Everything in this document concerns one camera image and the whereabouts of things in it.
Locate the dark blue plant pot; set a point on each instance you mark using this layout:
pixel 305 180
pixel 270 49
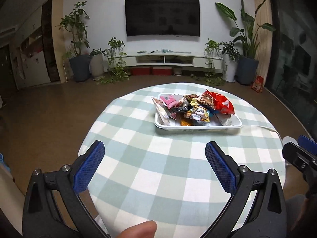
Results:
pixel 246 70

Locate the white plastic tray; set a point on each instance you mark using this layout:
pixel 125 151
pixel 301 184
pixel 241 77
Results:
pixel 218 122

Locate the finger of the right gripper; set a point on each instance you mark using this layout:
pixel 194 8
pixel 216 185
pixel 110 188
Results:
pixel 307 144

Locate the red gift box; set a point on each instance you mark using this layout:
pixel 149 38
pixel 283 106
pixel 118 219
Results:
pixel 258 84

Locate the person's left hand thumb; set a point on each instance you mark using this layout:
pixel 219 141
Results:
pixel 144 230

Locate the pink cartoon candy packet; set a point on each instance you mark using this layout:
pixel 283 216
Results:
pixel 171 100

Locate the left dark blue pot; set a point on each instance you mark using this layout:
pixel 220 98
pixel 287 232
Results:
pixel 80 67

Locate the white TV console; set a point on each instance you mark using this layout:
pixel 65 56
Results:
pixel 158 59

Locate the white plant pot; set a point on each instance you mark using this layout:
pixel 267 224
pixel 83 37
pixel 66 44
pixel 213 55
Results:
pixel 229 71

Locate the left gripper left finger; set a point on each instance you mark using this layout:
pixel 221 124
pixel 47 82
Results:
pixel 85 166

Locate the pale pink stick packet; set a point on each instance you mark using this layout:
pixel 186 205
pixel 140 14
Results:
pixel 163 112

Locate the brown checkered snack packet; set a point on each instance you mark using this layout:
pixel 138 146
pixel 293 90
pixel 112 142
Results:
pixel 207 101

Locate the grey plant pot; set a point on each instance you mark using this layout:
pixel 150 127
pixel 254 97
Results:
pixel 96 66

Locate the checkered tablecloth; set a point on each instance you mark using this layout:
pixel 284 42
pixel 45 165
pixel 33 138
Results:
pixel 152 174

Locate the wall mounted television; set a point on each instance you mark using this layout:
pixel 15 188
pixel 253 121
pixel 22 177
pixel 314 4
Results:
pixel 162 17

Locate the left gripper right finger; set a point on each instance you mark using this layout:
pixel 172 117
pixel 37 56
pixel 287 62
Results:
pixel 224 167

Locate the panda cartoon snack packet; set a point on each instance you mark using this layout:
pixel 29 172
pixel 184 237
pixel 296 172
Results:
pixel 198 113

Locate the large red snack bag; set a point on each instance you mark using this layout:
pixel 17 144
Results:
pixel 222 104

